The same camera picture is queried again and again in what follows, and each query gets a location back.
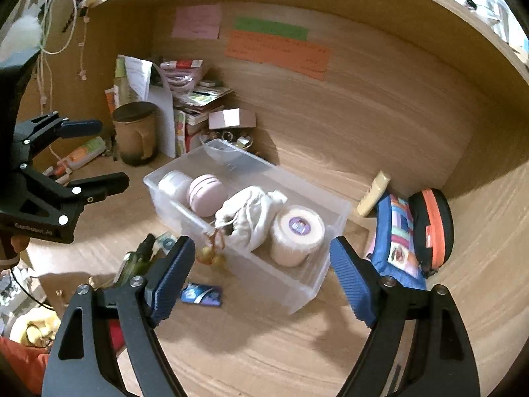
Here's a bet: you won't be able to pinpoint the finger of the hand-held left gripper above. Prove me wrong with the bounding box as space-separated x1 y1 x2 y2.
20 165 130 213
14 111 102 163

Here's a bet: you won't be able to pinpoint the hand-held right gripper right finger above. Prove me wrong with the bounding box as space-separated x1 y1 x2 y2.
330 237 482 397

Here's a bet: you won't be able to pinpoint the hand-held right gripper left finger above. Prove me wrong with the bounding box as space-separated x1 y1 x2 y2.
41 236 196 397

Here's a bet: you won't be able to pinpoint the green and red velvet pouch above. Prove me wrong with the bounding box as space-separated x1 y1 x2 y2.
113 234 166 291

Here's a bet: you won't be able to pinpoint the gold tassel ornament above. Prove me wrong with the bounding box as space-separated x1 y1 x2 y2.
196 232 228 266

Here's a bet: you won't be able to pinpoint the clear plastic storage box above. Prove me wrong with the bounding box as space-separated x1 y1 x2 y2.
143 138 353 315

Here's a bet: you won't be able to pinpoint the wooden desktop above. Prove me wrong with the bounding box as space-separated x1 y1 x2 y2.
25 130 497 397

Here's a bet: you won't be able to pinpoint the blue card packet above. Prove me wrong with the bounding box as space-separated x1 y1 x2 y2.
181 283 224 307

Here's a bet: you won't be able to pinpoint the green printed paper slip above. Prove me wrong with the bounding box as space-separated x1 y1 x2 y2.
154 232 179 254

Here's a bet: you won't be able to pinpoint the brown mug with dark lid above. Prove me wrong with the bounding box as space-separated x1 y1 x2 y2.
112 101 158 166

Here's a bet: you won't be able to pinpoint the green booklet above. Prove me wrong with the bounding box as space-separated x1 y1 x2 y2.
104 55 130 114

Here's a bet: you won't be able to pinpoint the white round jar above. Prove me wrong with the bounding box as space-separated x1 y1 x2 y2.
158 170 194 207

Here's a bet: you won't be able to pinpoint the blue patchwork pencil pouch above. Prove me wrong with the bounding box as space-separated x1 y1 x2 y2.
366 192 428 292

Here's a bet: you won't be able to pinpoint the pale tub with purple label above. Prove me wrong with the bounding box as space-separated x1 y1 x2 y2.
270 204 327 267

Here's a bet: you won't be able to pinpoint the cream squeeze tube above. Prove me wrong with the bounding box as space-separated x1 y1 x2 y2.
357 171 391 217

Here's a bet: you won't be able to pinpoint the pink macaron-shaped case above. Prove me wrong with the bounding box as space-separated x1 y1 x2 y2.
188 174 228 217

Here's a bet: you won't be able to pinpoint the black and orange zip case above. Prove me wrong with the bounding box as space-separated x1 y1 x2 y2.
408 189 454 279

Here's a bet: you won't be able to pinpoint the yellow plush toy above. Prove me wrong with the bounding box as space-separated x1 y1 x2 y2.
9 307 62 347

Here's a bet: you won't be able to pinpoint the pink plastic packet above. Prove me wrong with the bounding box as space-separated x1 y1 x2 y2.
159 60 210 96

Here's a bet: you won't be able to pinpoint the stack of books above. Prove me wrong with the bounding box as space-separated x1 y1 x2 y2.
174 80 234 158

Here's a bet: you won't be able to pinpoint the white fluffy ball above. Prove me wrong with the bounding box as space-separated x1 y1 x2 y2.
0 12 43 52

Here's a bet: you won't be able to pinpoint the bowl of metal trinkets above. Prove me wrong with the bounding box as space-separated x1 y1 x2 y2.
199 129 256 150

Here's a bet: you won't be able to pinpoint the small white cardboard box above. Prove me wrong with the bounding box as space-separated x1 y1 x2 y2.
209 108 257 130

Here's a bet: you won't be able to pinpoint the pink paper note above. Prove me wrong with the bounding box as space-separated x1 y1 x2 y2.
171 5 223 40

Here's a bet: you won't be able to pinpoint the orange paper note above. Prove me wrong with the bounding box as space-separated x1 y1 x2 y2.
224 30 333 81

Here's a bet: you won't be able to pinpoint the green paper note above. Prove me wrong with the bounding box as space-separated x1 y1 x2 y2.
234 17 310 42

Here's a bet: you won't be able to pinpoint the white drawstring pouch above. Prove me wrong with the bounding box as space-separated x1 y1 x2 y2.
215 186 288 253

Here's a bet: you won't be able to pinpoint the hanging white cords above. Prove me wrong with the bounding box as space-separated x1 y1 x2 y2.
35 0 92 106

